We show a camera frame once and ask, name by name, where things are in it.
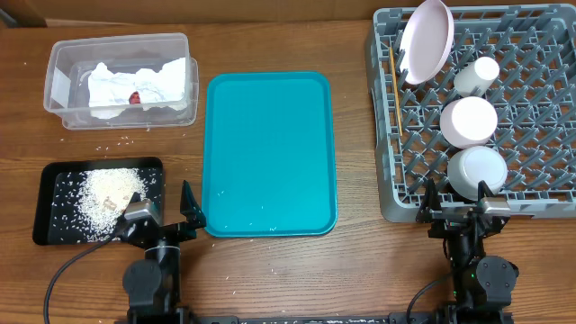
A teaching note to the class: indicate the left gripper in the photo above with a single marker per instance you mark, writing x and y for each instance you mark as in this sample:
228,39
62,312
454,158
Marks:
194,216

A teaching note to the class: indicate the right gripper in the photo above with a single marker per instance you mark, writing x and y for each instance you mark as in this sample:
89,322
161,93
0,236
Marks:
447,222

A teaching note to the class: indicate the grey bowl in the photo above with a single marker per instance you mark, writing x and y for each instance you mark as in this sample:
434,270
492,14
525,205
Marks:
468,167

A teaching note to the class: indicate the red snack wrapper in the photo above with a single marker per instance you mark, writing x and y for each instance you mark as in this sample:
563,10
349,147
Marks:
134,98

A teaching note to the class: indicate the white cup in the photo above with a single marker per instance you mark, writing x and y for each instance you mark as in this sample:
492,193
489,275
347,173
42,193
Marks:
477,77

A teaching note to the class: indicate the white napkin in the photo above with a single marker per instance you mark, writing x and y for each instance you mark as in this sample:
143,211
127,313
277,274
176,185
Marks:
108,90

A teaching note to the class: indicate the wooden chopstick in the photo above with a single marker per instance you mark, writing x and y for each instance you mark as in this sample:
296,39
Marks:
395,91

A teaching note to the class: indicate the large white plate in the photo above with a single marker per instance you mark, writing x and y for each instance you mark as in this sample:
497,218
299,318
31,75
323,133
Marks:
426,41

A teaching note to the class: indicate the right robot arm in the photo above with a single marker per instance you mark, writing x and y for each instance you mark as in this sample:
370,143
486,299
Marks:
482,284

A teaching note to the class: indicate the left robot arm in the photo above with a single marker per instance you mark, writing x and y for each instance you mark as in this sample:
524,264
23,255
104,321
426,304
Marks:
153,283

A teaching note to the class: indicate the pile of rice waste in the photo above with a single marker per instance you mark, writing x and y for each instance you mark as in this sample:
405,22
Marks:
85,205

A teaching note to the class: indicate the grey dishwasher rack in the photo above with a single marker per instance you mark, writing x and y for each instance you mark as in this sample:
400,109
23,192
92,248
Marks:
534,98

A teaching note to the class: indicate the black plastic tray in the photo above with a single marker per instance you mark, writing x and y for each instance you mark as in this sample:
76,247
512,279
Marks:
47,185

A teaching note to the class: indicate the teal serving tray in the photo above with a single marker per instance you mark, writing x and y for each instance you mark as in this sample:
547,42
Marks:
269,164

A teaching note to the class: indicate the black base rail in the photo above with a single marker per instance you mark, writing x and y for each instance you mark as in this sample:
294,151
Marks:
392,318

